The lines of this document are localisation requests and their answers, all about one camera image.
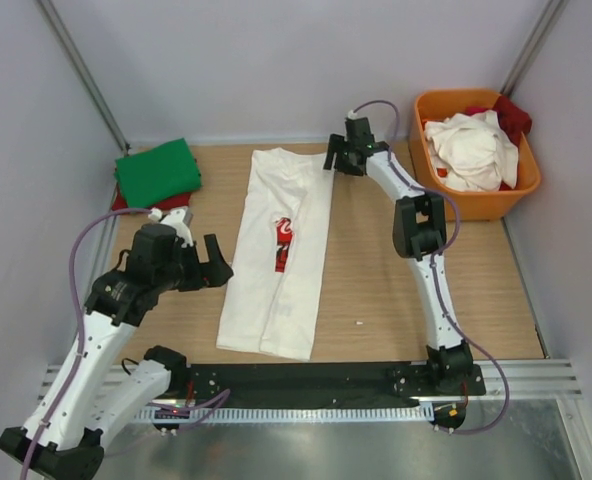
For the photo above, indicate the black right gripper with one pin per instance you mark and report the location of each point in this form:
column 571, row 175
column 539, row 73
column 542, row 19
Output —
column 346, row 156

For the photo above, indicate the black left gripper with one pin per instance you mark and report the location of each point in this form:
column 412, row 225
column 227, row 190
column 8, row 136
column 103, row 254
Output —
column 196, row 270

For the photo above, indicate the white Coca-Cola print t-shirt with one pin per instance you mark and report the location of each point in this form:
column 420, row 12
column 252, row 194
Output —
column 272, row 301

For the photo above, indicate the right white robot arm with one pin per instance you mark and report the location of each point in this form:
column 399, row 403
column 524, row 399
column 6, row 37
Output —
column 419, row 236

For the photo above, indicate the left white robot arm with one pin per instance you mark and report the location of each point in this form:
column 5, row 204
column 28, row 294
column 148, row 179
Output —
column 67, row 435

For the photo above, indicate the folded red t-shirt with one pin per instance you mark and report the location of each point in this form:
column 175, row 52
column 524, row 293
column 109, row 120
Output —
column 176, row 201

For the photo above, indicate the folded green t-shirt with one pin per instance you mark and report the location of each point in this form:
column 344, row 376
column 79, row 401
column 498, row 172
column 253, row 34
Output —
column 153, row 175

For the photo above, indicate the white crumpled t-shirt in basket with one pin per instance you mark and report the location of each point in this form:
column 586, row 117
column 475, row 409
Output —
column 471, row 153

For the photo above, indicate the orange plastic laundry basket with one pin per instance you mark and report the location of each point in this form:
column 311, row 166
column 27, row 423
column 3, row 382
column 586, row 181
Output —
column 438, row 105

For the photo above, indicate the dark red garment in basket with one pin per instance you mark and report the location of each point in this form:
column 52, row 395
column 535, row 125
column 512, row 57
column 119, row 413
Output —
column 513, row 121

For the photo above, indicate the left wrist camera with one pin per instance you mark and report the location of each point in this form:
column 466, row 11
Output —
column 178, row 218

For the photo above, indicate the white slotted cable duct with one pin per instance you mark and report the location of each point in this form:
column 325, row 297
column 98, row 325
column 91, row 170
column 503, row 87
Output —
column 230, row 416

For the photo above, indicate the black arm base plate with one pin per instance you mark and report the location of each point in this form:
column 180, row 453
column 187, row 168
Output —
column 404, row 378

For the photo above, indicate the right aluminium corner post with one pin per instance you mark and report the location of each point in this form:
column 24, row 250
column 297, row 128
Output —
column 534, row 43

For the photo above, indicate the aluminium corner post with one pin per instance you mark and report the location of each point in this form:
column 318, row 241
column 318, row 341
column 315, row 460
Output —
column 534, row 43
column 75, row 58

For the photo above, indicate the aluminium frame rail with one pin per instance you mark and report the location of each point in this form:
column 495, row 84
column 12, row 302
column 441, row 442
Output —
column 527, row 379

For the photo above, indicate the left aluminium corner post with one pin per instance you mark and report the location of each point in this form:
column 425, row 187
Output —
column 75, row 58

